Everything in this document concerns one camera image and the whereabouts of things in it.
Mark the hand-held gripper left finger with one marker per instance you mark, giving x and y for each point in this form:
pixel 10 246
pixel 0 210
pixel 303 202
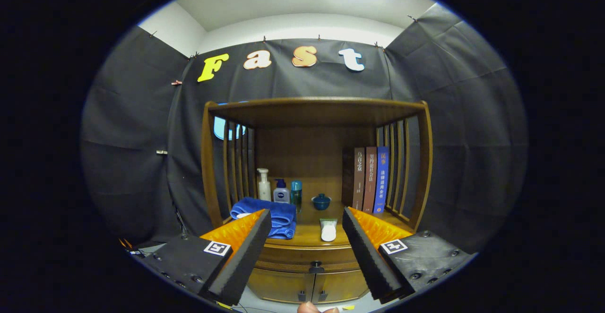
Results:
pixel 246 261

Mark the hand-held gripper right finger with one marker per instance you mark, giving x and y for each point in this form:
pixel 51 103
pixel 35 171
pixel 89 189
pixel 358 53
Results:
pixel 366 261

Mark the white and green tube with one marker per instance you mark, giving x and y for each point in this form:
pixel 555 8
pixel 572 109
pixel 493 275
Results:
pixel 328 231

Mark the wooden countertop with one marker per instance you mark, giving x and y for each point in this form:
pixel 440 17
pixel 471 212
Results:
pixel 307 235

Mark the wooden cabinet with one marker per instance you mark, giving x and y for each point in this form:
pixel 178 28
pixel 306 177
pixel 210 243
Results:
pixel 302 152

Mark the blue folded towel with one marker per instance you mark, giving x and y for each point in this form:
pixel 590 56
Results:
pixel 279 213

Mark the white pump bottle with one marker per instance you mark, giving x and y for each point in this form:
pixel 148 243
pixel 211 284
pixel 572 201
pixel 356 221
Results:
pixel 264 191

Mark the blue lidded teacup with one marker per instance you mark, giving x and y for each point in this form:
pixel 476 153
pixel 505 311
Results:
pixel 321 203

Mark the white bottle with blue cap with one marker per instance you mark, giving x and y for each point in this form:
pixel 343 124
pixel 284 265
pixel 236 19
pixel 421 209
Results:
pixel 281 195

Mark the reddish brown book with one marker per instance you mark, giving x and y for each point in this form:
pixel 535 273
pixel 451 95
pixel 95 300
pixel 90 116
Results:
pixel 370 180

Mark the dark brown book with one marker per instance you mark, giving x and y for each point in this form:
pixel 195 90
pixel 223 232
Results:
pixel 358 180

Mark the blue book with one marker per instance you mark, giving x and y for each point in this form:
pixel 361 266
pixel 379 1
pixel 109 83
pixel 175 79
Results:
pixel 381 180

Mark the teal slim bottle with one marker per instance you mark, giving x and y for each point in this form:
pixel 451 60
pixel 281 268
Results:
pixel 296 192

